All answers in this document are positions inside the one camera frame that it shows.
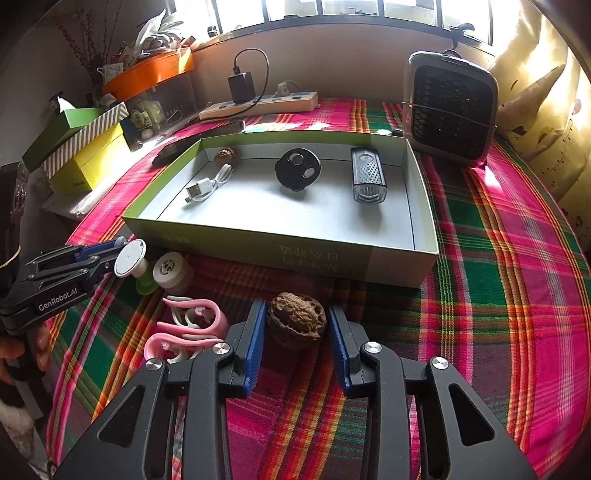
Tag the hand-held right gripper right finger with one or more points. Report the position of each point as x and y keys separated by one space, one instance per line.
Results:
x=339 y=350

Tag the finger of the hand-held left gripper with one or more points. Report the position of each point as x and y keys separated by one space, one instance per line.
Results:
x=94 y=270
x=99 y=249

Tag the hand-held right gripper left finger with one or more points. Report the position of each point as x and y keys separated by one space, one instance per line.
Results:
x=258 y=350

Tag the white disc stand green base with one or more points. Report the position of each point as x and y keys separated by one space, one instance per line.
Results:
x=131 y=258

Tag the brown walnut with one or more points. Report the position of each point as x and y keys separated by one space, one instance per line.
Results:
x=225 y=156
x=298 y=321

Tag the pink clip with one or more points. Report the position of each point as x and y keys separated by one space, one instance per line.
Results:
x=214 y=318
x=154 y=346

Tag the white round case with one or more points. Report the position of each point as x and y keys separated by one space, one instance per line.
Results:
x=171 y=272

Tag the green cardboard box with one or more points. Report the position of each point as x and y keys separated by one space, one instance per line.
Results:
x=300 y=212

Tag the black round disc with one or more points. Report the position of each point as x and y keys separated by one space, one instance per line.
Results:
x=298 y=177

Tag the black silver bike light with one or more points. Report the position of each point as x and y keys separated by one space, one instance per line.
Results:
x=366 y=173

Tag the person's left hand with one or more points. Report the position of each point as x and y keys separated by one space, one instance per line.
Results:
x=9 y=350

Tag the white paper sheet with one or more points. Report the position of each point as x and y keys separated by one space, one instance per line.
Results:
x=69 y=207

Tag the yellow rubber band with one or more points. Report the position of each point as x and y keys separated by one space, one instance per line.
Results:
x=11 y=259

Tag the yellow box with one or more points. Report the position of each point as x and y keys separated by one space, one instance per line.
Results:
x=97 y=161

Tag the striped box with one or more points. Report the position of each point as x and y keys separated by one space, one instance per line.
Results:
x=83 y=136

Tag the black phone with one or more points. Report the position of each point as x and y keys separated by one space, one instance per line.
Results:
x=180 y=146

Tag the white tissue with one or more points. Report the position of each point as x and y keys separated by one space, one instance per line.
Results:
x=62 y=105

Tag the clear plastic storage box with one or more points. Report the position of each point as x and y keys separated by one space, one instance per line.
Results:
x=175 y=97

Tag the orange tray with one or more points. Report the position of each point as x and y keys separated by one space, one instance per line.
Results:
x=152 y=71

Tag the dried red twigs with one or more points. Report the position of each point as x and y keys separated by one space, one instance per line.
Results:
x=90 y=46

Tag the black charger adapter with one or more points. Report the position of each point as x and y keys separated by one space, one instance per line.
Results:
x=241 y=87

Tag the grey white cloth bundle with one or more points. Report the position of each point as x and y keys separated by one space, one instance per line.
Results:
x=157 y=34

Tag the white plug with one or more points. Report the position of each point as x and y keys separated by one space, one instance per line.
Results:
x=284 y=88

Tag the white power strip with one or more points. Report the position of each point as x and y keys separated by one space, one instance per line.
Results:
x=295 y=102

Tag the small dark window knob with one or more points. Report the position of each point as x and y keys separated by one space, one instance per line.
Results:
x=212 y=31

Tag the grey mini fan heater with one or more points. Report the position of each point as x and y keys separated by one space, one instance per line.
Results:
x=450 y=110

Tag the window with metal bars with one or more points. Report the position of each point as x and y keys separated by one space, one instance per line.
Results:
x=265 y=11

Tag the cream patterned curtain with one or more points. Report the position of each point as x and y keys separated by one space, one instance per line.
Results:
x=545 y=115

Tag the black window latch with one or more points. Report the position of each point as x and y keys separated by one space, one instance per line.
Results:
x=457 y=32

